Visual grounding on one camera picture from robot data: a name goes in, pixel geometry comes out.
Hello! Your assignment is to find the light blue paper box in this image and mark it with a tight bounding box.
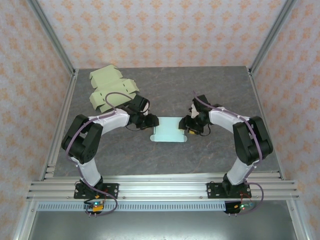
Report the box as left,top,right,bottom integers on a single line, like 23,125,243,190
149,116,189,144

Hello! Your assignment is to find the light green paper box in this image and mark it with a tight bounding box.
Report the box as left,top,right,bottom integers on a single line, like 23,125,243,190
89,64,141,113

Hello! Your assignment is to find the wide aluminium base beam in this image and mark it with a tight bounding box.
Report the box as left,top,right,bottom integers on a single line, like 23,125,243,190
26,180,301,201

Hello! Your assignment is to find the grey metal sheet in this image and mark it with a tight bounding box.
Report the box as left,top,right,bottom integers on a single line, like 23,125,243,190
26,211,296,240

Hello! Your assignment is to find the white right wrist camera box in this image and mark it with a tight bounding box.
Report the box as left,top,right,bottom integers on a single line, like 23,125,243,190
188,104,200,119

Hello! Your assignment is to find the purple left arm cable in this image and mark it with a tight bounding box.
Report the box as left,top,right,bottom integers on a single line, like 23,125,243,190
65,91,135,216

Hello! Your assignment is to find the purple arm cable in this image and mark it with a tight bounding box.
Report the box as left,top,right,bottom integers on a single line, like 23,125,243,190
191,90,265,216
65,91,135,216

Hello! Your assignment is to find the aluminium table side rail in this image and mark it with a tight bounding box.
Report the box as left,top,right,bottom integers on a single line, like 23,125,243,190
38,68,80,182
246,67,286,181

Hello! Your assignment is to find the aluminium table edge rail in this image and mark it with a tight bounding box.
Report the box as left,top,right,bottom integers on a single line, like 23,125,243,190
44,170,283,181

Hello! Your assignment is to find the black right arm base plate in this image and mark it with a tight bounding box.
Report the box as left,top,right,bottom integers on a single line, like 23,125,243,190
206,182,252,200

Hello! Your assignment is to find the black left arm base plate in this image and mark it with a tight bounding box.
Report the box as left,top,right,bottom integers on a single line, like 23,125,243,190
73,183,120,200

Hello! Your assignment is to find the white slotted cable duct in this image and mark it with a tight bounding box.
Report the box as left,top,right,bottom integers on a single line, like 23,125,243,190
37,201,227,212

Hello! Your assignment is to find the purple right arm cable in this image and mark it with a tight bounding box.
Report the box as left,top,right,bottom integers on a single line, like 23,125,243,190
191,90,265,216

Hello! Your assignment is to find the aluminium frame post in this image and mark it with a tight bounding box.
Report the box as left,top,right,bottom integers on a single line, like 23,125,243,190
26,0,77,77
247,0,300,76

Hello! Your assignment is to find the aluminium frame leg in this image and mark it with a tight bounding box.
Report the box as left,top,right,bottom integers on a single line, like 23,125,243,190
12,199,38,240
287,199,310,240

